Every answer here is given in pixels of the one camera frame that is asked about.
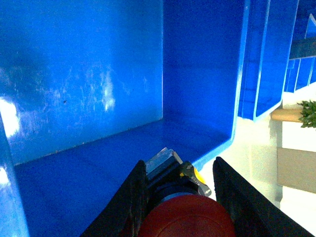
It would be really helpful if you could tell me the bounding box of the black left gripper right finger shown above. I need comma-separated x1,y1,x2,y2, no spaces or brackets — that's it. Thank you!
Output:
213,157,313,237

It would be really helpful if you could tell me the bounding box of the blue target bin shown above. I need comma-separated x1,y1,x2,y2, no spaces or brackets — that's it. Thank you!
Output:
0,0,250,237

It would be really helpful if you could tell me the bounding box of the red mushroom push button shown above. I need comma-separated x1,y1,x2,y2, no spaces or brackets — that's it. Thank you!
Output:
138,148,236,237

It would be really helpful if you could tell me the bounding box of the green plant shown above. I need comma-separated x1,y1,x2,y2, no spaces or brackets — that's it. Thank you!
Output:
297,100,316,128

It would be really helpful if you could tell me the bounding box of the far right blue bin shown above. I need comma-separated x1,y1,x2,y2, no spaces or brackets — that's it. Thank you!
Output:
238,0,299,121

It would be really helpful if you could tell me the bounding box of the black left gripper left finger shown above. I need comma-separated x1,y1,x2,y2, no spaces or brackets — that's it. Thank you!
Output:
81,160,148,237

